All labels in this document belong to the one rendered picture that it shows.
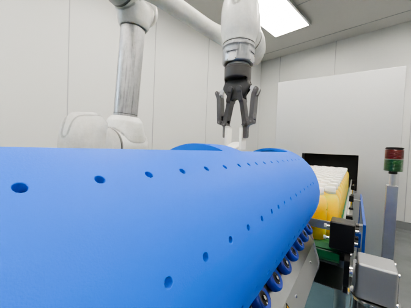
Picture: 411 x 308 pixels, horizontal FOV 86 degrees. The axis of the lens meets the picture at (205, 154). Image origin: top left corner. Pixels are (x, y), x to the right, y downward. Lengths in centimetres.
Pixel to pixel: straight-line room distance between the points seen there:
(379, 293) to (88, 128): 109
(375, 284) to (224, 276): 81
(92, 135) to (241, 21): 57
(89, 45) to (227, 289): 327
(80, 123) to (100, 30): 272
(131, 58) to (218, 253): 92
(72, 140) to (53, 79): 234
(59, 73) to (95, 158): 299
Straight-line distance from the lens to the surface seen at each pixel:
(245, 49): 65
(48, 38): 326
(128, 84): 101
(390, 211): 122
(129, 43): 105
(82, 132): 83
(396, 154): 118
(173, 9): 87
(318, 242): 96
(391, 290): 100
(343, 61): 527
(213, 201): 22
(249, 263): 27
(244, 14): 68
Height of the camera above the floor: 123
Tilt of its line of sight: 2 degrees down
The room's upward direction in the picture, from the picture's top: 2 degrees clockwise
